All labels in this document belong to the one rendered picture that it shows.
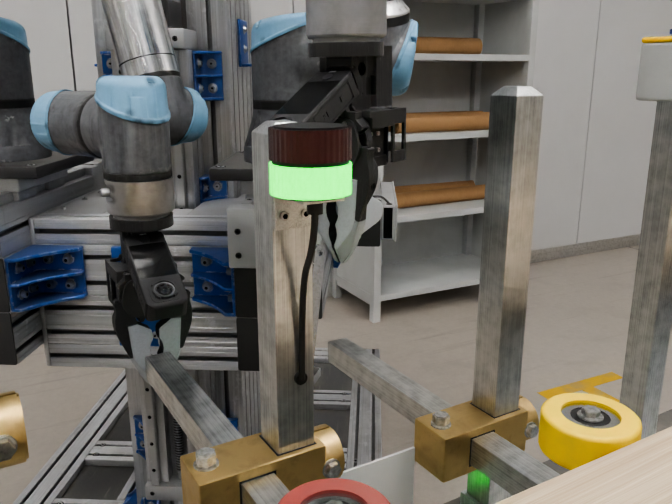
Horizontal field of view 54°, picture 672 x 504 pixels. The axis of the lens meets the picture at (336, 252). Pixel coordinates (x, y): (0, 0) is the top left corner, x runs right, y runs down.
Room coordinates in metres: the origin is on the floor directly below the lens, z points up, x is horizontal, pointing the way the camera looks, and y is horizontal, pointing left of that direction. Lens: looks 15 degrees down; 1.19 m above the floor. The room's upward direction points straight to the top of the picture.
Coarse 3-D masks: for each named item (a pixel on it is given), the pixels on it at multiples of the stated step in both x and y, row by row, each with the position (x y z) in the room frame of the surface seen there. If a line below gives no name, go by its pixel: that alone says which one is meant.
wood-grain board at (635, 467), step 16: (624, 448) 0.46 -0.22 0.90; (640, 448) 0.46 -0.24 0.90; (656, 448) 0.46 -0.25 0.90; (592, 464) 0.44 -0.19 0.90; (608, 464) 0.44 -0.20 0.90; (624, 464) 0.44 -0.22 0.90; (640, 464) 0.44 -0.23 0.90; (656, 464) 0.44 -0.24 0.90; (560, 480) 0.42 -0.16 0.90; (576, 480) 0.42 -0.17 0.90; (592, 480) 0.42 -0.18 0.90; (608, 480) 0.42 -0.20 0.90; (624, 480) 0.42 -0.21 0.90; (640, 480) 0.42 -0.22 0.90; (656, 480) 0.42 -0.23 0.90; (512, 496) 0.40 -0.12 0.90; (528, 496) 0.40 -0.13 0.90; (544, 496) 0.40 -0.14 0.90; (560, 496) 0.40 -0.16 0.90; (576, 496) 0.40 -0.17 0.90; (592, 496) 0.40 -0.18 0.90; (608, 496) 0.40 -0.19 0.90; (624, 496) 0.40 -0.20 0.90; (640, 496) 0.40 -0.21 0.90; (656, 496) 0.40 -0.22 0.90
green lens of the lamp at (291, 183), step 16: (272, 176) 0.46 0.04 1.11; (288, 176) 0.45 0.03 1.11; (304, 176) 0.45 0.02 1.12; (320, 176) 0.45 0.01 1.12; (336, 176) 0.45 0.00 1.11; (272, 192) 0.46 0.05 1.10; (288, 192) 0.45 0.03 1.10; (304, 192) 0.45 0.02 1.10; (320, 192) 0.45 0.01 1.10; (336, 192) 0.45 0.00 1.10
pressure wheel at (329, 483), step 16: (320, 480) 0.41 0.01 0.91; (336, 480) 0.41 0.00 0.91; (352, 480) 0.41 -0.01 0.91; (288, 496) 0.39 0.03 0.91; (304, 496) 0.39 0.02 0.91; (320, 496) 0.39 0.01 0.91; (336, 496) 0.39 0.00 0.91; (352, 496) 0.39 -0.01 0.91; (368, 496) 0.39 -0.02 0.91; (384, 496) 0.39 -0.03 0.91
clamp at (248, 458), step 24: (192, 456) 0.49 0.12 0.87; (216, 456) 0.49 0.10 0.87; (240, 456) 0.49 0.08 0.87; (264, 456) 0.49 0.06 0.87; (288, 456) 0.49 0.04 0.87; (312, 456) 0.50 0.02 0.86; (336, 456) 0.52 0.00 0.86; (192, 480) 0.47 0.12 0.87; (216, 480) 0.46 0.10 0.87; (240, 480) 0.47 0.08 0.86; (288, 480) 0.49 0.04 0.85; (312, 480) 0.50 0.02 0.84
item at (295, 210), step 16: (288, 128) 0.46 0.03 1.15; (304, 128) 0.45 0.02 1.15; (320, 128) 0.45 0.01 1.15; (336, 128) 0.46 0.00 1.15; (288, 208) 0.50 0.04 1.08; (304, 208) 0.51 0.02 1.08; (320, 208) 0.47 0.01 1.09; (288, 224) 0.50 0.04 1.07; (304, 224) 0.51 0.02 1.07; (304, 272) 0.49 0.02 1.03; (304, 288) 0.49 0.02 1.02; (304, 304) 0.50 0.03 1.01; (304, 320) 0.50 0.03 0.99; (304, 336) 0.50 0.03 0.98; (304, 352) 0.50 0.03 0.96; (304, 368) 0.50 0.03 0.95
